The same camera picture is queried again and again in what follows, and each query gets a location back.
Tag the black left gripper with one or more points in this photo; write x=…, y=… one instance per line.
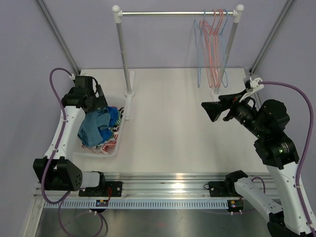
x=99, y=102

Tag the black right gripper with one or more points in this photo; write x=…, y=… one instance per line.
x=215, y=109

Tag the teal tank top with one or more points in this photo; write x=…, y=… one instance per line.
x=89, y=131

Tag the royal blue tank top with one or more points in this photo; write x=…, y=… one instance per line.
x=107, y=132

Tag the blue hanger of teal top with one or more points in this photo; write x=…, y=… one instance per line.
x=199, y=47

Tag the red striped tank top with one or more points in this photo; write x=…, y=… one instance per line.
x=106, y=148

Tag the pink hanger of green top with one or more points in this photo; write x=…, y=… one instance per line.
x=211, y=35

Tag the green striped tank top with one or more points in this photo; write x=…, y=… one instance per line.
x=116, y=118

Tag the pink hanger of black top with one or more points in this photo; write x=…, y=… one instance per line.
x=214, y=33

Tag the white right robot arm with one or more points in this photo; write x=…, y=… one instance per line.
x=278, y=153

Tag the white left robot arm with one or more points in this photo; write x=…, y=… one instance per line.
x=56, y=171

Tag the white plastic basket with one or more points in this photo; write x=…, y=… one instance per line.
x=112, y=100

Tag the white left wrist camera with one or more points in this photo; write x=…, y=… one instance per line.
x=83, y=82

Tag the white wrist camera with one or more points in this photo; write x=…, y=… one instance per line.
x=83, y=82
x=252, y=86

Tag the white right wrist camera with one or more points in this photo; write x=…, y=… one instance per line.
x=252, y=86

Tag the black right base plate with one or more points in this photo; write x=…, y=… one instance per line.
x=219, y=189

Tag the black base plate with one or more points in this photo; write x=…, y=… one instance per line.
x=106, y=189
x=219, y=189

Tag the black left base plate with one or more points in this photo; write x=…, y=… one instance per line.
x=106, y=189

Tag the aluminium mounting rail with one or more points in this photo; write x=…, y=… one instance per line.
x=164, y=185

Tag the white slotted cable duct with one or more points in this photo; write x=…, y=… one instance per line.
x=148, y=204

